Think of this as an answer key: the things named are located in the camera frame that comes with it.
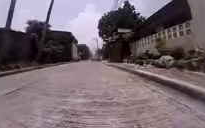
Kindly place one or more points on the vehicle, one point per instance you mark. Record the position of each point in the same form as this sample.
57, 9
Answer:
95, 58

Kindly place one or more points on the distant building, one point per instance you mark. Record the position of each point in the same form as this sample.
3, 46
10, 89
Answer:
84, 51

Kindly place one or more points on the gate with small roof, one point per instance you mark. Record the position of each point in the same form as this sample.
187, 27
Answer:
118, 46

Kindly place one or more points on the grey concrete road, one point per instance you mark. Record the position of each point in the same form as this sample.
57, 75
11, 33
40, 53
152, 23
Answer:
86, 90

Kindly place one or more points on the large dark green tree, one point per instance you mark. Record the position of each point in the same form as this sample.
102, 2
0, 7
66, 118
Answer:
118, 20

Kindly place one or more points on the concrete kerb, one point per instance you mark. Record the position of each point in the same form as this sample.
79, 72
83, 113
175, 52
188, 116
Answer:
20, 70
163, 81

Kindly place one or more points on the leaning pole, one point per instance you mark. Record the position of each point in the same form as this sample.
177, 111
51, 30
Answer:
45, 30

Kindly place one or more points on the pile of rocks and plants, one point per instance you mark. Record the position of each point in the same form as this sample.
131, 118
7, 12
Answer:
176, 60

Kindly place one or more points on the dark roofed building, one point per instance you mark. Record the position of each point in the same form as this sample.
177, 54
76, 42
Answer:
163, 16

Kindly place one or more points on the raised concrete sidewalk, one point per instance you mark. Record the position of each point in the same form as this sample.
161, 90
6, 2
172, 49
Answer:
190, 77

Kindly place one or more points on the straight pole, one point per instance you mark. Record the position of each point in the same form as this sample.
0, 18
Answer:
8, 26

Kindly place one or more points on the low building with white wall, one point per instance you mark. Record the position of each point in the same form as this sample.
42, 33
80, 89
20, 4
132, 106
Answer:
68, 46

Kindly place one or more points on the bushes by dark wall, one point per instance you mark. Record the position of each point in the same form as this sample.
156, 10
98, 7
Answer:
46, 41

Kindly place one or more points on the white lattice block wall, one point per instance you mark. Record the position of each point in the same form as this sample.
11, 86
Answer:
166, 38

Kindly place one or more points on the dark wall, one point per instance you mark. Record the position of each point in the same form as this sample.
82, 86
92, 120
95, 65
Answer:
10, 45

